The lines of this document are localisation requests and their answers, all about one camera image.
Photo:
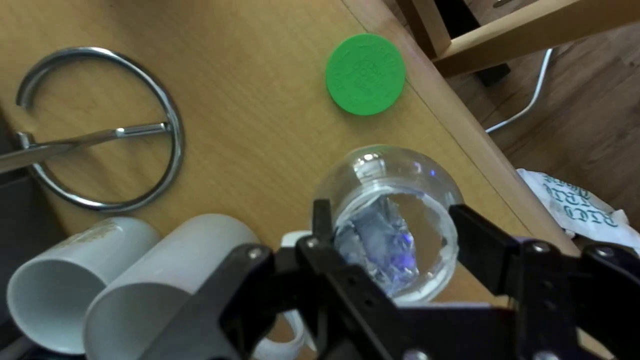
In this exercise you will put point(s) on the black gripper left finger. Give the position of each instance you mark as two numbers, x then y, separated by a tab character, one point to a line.
220	313

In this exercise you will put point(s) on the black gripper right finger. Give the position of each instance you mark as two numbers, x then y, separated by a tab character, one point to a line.
492	256

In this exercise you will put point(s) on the white wrapper with green print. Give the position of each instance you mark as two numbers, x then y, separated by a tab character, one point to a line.
581	208

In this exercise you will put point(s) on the green round disc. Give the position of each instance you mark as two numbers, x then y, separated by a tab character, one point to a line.
365	74

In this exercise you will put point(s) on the light wooden armchair frame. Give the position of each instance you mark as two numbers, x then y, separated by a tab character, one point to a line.
500	33

